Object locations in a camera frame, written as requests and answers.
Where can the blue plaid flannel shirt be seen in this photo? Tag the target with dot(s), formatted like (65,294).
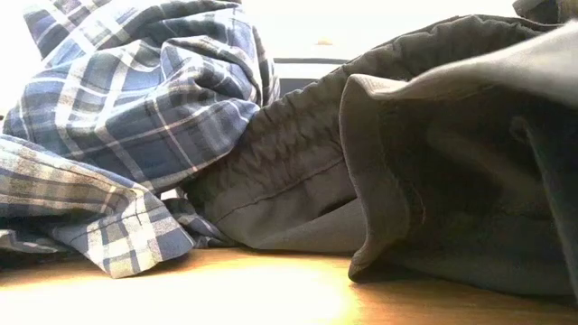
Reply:
(135,90)

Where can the dark grey garment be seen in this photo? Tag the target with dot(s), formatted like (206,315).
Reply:
(451,180)

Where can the dark elastic-waist pants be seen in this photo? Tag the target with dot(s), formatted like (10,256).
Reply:
(280,180)

